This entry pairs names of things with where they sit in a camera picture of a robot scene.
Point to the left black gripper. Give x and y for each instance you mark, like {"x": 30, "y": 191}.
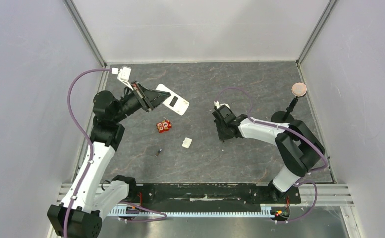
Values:
{"x": 149, "y": 98}

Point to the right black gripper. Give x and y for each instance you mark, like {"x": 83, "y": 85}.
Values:
{"x": 220, "y": 124}

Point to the white remote control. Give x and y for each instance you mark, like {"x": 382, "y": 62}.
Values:
{"x": 174, "y": 102}

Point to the white battery cover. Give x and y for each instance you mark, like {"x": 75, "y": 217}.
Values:
{"x": 186, "y": 142}

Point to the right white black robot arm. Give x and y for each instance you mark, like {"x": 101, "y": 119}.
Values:
{"x": 297, "y": 145}

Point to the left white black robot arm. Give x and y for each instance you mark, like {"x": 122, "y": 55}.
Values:
{"x": 81, "y": 213}

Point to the red battery pack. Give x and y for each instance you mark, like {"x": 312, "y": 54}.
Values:
{"x": 163, "y": 126}

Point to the black stand with pink disc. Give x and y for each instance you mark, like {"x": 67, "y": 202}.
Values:
{"x": 298, "y": 90}

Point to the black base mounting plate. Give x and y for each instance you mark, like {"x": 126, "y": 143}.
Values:
{"x": 209, "y": 197}

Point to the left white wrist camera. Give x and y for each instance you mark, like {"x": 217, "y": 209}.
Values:
{"x": 123, "y": 75}

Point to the white slotted cable duct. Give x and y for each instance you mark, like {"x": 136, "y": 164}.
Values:
{"x": 123, "y": 211}

